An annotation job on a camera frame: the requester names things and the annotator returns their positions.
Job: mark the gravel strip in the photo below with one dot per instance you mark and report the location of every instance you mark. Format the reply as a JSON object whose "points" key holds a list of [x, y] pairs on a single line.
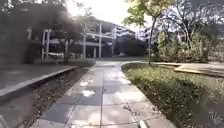
{"points": [[50, 95]]}

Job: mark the large dark tree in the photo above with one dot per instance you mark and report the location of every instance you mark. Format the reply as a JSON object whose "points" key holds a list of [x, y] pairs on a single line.
{"points": [[36, 23]]}

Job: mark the wooden deck platform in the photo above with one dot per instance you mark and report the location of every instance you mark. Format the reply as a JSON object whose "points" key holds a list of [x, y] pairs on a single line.
{"points": [[200, 69]]}

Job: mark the robot's own part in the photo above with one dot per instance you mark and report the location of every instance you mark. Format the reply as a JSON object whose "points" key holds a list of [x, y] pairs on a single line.
{"points": [[143, 124]]}

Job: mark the bare branched trees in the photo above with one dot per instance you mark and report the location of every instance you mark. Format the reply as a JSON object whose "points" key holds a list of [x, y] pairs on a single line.
{"points": [[196, 16]]}

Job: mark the concrete multi-storey building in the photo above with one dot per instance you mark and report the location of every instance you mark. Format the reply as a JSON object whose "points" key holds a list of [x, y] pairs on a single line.
{"points": [[100, 40]]}

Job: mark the slim tree with yellow-green leaves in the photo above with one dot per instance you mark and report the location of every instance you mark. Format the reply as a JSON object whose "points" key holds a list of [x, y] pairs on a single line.
{"points": [[150, 20]]}

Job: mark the low green ground plants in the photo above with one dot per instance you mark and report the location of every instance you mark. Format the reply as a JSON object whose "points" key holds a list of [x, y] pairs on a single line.
{"points": [[166, 88]]}

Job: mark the grey paved terrace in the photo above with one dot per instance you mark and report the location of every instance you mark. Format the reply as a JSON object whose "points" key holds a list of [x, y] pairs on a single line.
{"points": [[20, 73]]}

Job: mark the green bushes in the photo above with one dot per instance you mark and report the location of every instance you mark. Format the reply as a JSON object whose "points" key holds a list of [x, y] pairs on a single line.
{"points": [[181, 50]]}

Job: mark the grey concrete kerb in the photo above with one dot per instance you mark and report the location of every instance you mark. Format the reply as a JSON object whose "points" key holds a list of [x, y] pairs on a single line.
{"points": [[30, 81]]}

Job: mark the grey paving slab path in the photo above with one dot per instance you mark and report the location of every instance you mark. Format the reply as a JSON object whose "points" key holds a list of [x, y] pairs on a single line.
{"points": [[100, 100]]}

